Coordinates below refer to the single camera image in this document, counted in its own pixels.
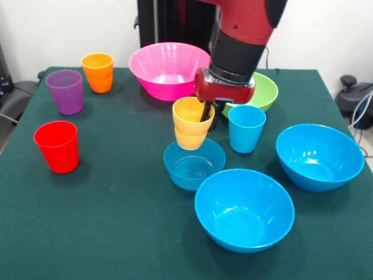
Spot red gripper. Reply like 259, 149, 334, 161
193, 68, 256, 131

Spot yellow cup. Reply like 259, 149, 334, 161
172, 97, 216, 151

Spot small blue bowl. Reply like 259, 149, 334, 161
163, 139, 227, 191

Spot blue cup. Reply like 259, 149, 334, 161
228, 105, 267, 154

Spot green bowl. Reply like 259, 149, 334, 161
221, 72, 279, 119

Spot pink bowl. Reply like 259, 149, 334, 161
128, 42, 212, 102

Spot large blue bowl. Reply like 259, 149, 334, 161
276, 123, 365, 193
194, 168, 295, 254

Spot orange cup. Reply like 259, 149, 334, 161
80, 52, 114, 94

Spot dark green tablecloth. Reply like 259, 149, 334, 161
0, 66, 373, 280

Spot black chair base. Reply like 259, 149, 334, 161
335, 75, 373, 131

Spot purple cup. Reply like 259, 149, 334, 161
45, 69, 85, 116

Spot red cup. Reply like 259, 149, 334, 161
33, 120, 80, 174

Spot black wall cable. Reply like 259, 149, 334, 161
263, 48, 280, 71

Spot blue and white cables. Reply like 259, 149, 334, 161
348, 89, 373, 157

